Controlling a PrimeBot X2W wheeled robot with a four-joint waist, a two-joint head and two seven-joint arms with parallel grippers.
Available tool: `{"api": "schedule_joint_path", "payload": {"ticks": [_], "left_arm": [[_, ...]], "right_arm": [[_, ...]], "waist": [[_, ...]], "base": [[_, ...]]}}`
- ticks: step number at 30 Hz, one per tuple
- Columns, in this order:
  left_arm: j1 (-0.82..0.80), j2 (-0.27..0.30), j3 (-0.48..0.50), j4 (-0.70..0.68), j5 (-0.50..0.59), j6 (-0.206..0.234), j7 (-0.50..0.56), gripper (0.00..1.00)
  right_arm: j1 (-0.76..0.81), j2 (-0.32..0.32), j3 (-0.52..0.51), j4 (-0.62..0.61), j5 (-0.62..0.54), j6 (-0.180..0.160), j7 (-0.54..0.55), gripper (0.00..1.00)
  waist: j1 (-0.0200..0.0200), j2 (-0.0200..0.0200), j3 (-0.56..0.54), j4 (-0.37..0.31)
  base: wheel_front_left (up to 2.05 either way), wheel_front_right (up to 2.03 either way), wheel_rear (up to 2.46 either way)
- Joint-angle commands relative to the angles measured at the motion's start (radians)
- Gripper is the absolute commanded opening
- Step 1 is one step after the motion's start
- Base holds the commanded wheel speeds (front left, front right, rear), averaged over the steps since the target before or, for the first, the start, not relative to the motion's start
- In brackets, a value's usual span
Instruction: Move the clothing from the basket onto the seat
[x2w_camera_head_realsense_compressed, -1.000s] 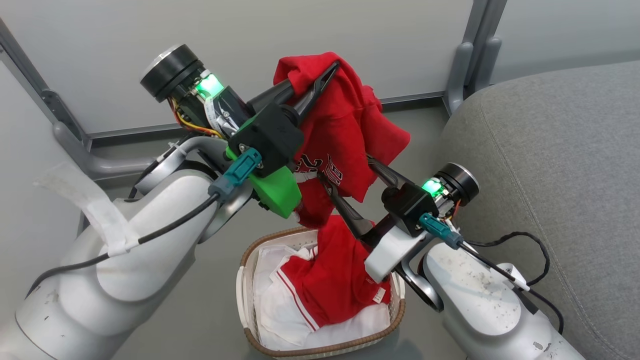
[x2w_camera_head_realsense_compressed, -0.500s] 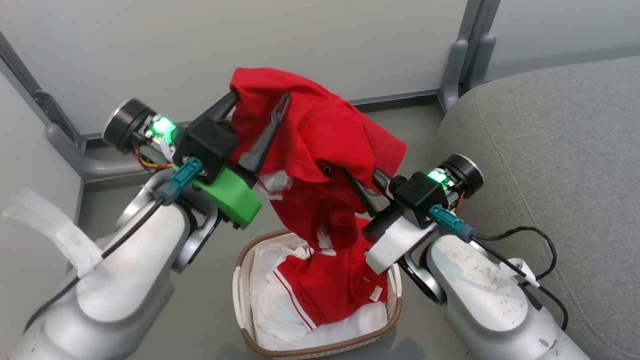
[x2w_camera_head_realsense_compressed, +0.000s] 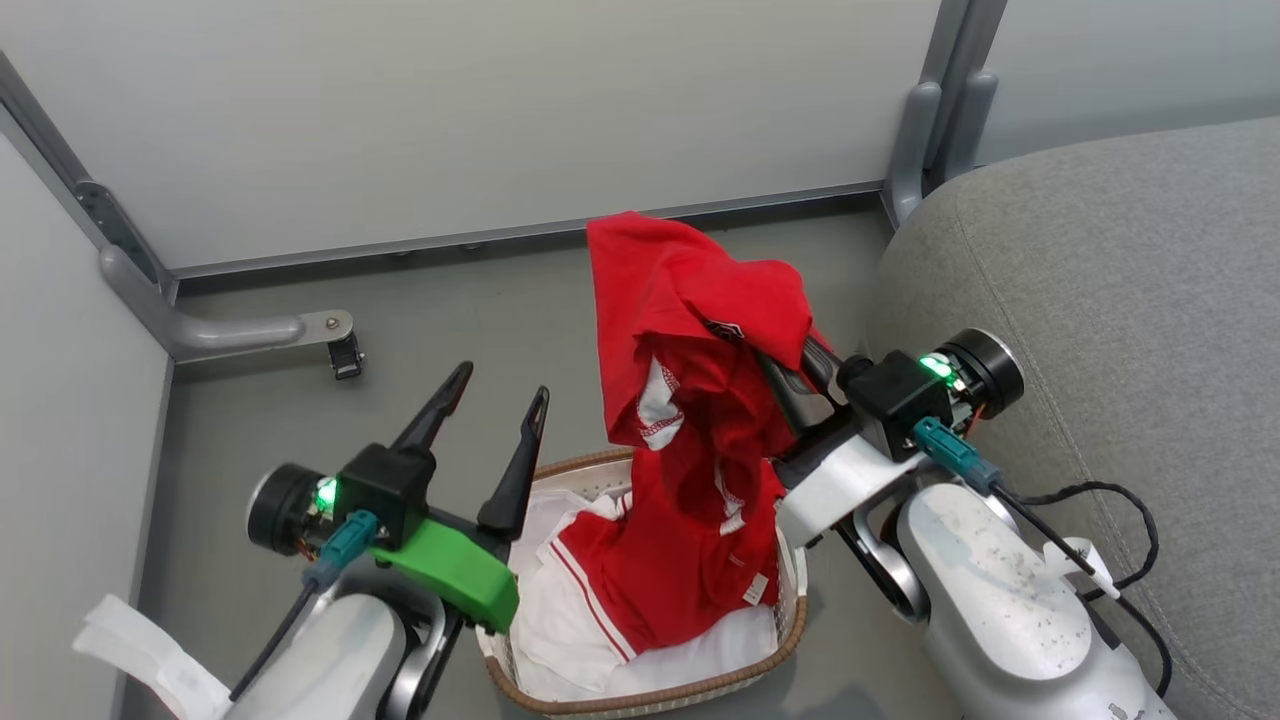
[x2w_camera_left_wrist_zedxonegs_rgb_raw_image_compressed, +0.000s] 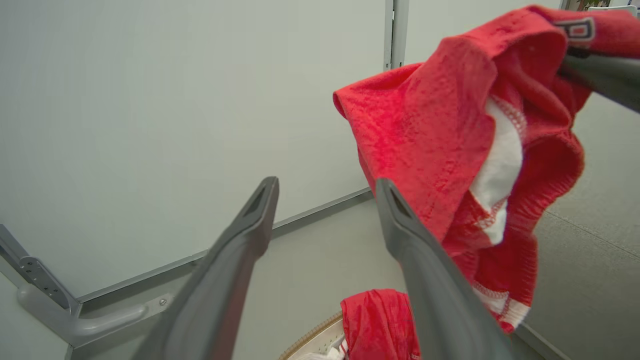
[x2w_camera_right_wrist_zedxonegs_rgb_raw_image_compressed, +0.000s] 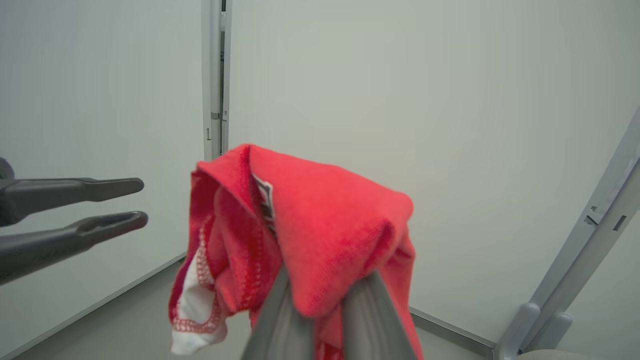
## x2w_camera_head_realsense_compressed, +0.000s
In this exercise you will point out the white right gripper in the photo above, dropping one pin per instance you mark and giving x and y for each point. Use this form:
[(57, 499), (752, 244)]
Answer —
[(840, 485)]

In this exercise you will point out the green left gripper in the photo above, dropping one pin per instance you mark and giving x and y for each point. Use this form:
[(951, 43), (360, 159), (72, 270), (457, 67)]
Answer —
[(455, 572)]

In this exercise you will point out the red jersey with white trim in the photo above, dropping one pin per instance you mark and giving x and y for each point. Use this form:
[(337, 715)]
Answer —
[(680, 300)]

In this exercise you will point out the white tie on right arm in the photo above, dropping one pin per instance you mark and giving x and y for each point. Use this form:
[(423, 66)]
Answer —
[(1085, 558)]

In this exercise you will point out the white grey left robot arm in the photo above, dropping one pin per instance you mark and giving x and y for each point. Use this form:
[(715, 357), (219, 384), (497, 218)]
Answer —
[(330, 660)]

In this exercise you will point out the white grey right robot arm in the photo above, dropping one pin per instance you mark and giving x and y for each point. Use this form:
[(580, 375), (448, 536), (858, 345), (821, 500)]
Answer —
[(1000, 610)]

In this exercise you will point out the white cloth basket liner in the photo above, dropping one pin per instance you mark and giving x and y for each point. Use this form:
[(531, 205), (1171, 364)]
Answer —
[(560, 640)]

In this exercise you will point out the white woven laundry basket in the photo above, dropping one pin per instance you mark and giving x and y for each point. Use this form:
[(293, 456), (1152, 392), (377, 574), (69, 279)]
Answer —
[(770, 650)]

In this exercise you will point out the small black caster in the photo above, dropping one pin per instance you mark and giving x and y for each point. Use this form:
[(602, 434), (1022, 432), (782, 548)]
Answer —
[(346, 358)]

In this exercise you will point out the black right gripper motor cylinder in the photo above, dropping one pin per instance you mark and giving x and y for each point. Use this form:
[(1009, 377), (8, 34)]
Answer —
[(990, 370)]

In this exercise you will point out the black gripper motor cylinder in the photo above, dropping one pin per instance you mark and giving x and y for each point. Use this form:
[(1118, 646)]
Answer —
[(280, 508), (990, 370)]

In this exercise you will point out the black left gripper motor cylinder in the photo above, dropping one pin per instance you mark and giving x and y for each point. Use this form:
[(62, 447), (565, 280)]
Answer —
[(280, 508)]

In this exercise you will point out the grey metal partition foot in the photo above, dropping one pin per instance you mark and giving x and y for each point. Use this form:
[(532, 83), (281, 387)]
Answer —
[(230, 332)]

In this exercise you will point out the grey fabric sofa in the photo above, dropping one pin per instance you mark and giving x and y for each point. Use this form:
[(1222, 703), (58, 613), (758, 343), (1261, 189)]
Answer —
[(1120, 300)]

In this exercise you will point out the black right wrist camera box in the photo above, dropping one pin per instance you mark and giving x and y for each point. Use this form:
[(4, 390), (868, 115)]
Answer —
[(895, 395)]

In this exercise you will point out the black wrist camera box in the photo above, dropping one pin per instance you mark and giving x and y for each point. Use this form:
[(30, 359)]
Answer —
[(895, 395), (385, 490)]

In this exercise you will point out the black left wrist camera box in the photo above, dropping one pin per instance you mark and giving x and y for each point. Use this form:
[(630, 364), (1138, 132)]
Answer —
[(385, 490)]

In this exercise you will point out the grey partition bottom rail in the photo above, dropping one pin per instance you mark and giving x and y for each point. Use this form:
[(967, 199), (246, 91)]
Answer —
[(500, 238)]

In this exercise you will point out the grey double partition post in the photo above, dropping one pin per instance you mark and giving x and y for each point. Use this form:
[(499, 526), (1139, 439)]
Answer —
[(915, 140)]

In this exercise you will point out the grey partition corner post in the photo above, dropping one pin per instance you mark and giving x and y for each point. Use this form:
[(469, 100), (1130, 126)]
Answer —
[(100, 212)]

